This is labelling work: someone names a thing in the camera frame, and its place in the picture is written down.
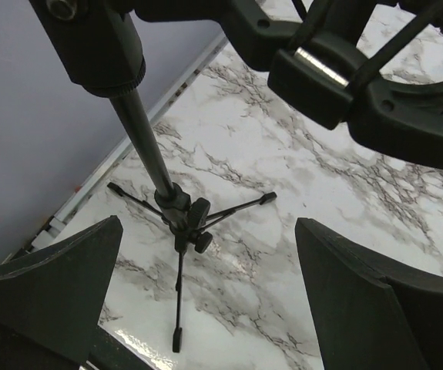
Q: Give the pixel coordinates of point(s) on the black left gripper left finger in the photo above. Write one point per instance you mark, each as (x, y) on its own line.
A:
(51, 299)

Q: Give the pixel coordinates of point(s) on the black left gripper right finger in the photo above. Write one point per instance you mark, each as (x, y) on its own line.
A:
(369, 310)

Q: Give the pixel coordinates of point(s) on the black shock mount stand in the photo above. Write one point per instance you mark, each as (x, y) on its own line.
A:
(228, 138)

